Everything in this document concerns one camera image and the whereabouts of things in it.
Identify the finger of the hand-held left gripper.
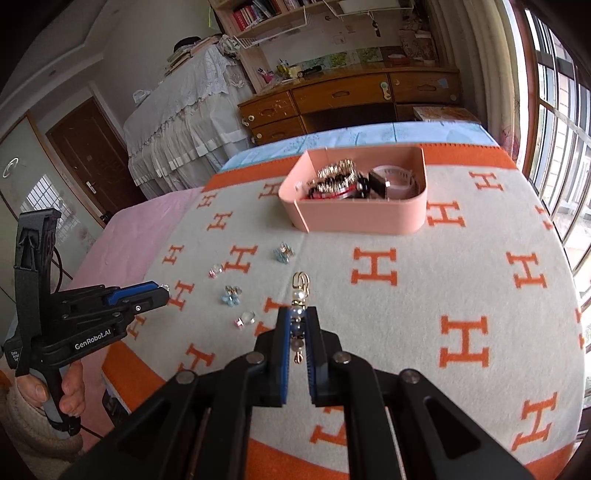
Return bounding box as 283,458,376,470
52,281,161,315
61,290,170,332

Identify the pink storage box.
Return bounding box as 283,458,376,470
278,145,428,236

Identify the wooden bookshelf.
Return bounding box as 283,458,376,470
208,0,444,84

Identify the row of red books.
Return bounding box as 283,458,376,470
232,4,271,29

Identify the pile of books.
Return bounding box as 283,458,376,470
164,36,222,75

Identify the orange printed blanket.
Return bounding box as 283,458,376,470
102,143,587,480

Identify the wooden desk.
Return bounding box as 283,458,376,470
238,68,462,148

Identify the red string bracelet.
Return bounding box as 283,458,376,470
313,187,357,200

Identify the crystal hair comb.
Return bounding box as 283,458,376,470
314,159,365,190

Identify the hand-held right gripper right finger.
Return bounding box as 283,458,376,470
305,305,536,480

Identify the brown wooden door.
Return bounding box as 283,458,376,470
45,97,148,217

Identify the pink bed sheet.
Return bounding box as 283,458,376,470
69,187,206,296

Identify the person's left forearm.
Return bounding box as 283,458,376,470
0,381,85,480

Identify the piano with white lace cover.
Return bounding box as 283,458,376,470
122,44,254,201

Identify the light blue sheet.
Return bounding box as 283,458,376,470
222,121,502,174

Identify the pink strap watch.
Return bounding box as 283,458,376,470
368,166,419,200

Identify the cream curtain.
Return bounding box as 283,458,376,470
425,0,522,171

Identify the pearl pin brooch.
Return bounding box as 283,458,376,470
291,271,311,365

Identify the metal window grille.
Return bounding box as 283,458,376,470
508,0,591,324

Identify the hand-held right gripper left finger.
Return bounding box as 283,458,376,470
60,305,296,480

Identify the person's left hand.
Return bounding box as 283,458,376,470
21,360,88,416

